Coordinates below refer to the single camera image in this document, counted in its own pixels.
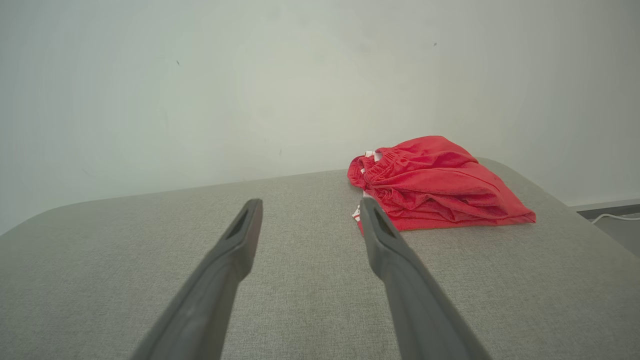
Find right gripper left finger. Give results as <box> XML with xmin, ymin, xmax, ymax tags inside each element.
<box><xmin>131</xmin><ymin>198</ymin><xmax>264</xmax><ymax>360</ymax></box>

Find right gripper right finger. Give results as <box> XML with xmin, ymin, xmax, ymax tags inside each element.
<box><xmin>359</xmin><ymin>197</ymin><xmax>493</xmax><ymax>360</ymax></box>

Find red shorts with white stripes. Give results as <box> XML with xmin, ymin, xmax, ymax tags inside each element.
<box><xmin>347</xmin><ymin>135</ymin><xmax>508</xmax><ymax>221</ymax></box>

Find dark wall baseboard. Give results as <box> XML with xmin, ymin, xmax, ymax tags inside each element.
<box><xmin>575</xmin><ymin>202</ymin><xmax>640</xmax><ymax>221</ymax></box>

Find white floor cable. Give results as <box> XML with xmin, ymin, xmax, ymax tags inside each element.
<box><xmin>590</xmin><ymin>212</ymin><xmax>640</xmax><ymax>224</ymax></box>

